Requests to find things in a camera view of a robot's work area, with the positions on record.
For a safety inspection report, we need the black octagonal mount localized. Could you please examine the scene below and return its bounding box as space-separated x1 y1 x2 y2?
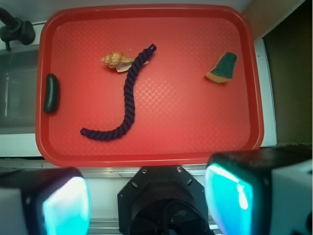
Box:
117 166 214 235

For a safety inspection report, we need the stainless steel sink basin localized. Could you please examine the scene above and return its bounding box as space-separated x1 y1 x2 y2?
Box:
0 46 39 135

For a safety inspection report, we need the dark green oblong object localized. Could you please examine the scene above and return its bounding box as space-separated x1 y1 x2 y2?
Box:
44 73 60 114

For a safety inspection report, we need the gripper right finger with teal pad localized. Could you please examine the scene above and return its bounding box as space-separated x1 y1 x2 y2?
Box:
204 147 313 235

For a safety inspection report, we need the red plastic tray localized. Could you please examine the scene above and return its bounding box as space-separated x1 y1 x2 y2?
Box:
35 5 264 167

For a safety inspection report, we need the dark purple twisted rope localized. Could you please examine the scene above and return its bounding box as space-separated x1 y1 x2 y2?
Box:
80 43 157 142

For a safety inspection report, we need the green and yellow sponge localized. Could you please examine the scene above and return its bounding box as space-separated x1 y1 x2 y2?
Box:
205 52 237 83

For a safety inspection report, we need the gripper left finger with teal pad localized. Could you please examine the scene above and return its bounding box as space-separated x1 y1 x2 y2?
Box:
0 167 91 235

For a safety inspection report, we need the tan conch seashell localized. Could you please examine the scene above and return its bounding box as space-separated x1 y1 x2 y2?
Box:
100 52 135 72

